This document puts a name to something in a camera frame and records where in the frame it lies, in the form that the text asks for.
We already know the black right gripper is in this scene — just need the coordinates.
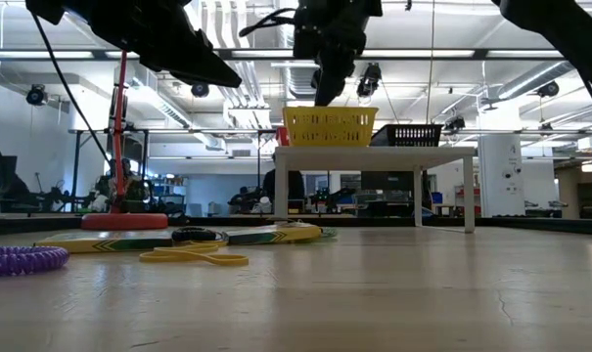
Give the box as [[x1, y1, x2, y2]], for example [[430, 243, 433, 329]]
[[293, 0, 383, 107]]

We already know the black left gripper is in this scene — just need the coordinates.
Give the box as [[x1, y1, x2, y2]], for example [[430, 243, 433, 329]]
[[63, 0, 243, 89]]

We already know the yellow plastic basket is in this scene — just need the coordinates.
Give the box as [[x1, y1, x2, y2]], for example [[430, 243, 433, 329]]
[[282, 106, 380, 148]]

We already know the black plastic basket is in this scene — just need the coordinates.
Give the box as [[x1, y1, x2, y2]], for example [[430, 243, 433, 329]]
[[368, 123, 444, 148]]

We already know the yellow green crayon box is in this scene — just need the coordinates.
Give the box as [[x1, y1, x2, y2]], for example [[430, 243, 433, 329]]
[[224, 222, 323, 246], [34, 229, 174, 254]]

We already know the black spiral hair tie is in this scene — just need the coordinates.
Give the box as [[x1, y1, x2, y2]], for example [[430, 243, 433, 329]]
[[171, 226, 218, 243]]

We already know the purple spiral hair tie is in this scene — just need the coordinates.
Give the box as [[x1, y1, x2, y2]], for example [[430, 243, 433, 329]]
[[0, 245, 70, 278]]

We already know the red desk lamp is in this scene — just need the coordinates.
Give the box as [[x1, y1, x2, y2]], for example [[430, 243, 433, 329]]
[[79, 48, 169, 232]]

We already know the white perforated metal shelf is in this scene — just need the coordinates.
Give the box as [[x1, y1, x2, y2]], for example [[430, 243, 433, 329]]
[[273, 145, 477, 235]]

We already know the white pillar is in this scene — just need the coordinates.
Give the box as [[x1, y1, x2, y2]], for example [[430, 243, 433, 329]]
[[477, 134, 525, 218]]

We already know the silver spiral ventilation duct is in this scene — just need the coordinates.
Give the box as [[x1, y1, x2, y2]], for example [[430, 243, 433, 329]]
[[274, 0, 322, 98], [480, 61, 578, 107]]

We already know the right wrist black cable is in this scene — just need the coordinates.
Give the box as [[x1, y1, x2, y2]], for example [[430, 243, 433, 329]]
[[239, 7, 299, 38]]

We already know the long black arm cable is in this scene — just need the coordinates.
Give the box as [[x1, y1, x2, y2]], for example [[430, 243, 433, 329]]
[[29, 12, 114, 163]]

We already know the black metal scaffold frame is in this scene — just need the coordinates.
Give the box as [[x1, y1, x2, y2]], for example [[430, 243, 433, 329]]
[[68, 127, 277, 212]]

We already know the black aluminium table frame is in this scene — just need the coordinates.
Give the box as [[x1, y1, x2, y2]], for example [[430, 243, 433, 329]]
[[0, 213, 592, 238]]

